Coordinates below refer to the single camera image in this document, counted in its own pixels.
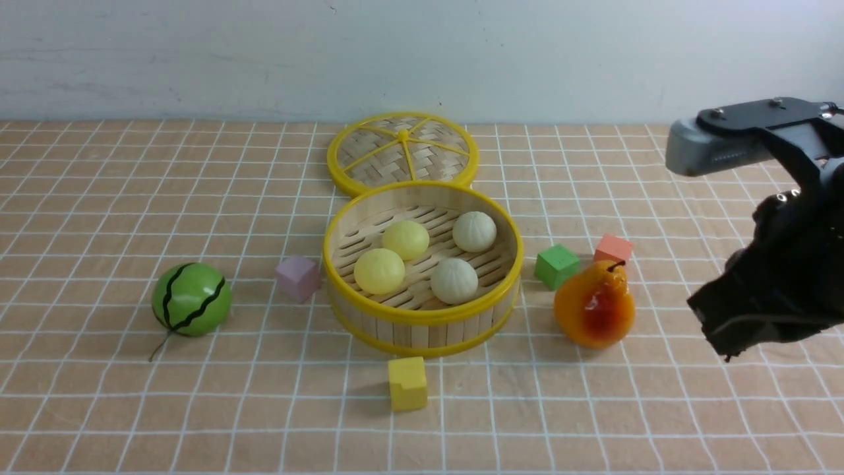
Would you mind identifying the pink wooden cube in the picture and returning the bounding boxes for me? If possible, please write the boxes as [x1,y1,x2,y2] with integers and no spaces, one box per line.
[276,255,322,303]

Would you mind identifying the white bun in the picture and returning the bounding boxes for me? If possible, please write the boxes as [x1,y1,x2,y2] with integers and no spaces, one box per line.
[452,211,497,253]
[430,258,479,305]

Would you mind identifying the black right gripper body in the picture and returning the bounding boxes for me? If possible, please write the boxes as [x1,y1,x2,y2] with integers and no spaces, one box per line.
[725,187,842,317]

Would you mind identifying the yellow wooden cube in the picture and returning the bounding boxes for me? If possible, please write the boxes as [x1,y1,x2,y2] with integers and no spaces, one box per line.
[388,356,429,412]

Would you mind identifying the yellow bun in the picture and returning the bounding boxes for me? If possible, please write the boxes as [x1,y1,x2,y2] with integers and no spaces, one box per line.
[382,220,430,261]
[353,247,405,295]

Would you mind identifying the green toy watermelon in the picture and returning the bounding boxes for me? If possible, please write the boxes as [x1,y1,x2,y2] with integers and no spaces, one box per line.
[148,262,232,362]

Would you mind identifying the white bun front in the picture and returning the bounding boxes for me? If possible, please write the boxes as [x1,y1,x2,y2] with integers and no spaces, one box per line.
[430,258,479,305]

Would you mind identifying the woven bamboo steamer lid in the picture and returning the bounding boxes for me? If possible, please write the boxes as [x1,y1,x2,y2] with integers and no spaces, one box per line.
[326,111,480,197]

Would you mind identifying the bamboo steamer tray yellow rim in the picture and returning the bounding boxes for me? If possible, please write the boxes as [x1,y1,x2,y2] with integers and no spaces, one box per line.
[322,181,524,358]

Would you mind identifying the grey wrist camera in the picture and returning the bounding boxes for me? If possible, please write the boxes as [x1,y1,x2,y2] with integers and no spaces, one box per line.
[664,118,771,177]

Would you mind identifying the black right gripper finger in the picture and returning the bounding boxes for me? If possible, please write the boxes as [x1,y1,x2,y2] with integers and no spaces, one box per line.
[687,277,842,360]

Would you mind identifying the checkered orange tablecloth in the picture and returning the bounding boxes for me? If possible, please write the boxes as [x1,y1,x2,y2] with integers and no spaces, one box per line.
[1,120,842,474]

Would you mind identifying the orange toy pear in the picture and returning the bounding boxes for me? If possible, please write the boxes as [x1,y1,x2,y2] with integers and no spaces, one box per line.
[553,261,636,350]

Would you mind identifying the green wooden cube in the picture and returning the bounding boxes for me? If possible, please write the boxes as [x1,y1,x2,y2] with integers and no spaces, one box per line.
[534,244,581,291]

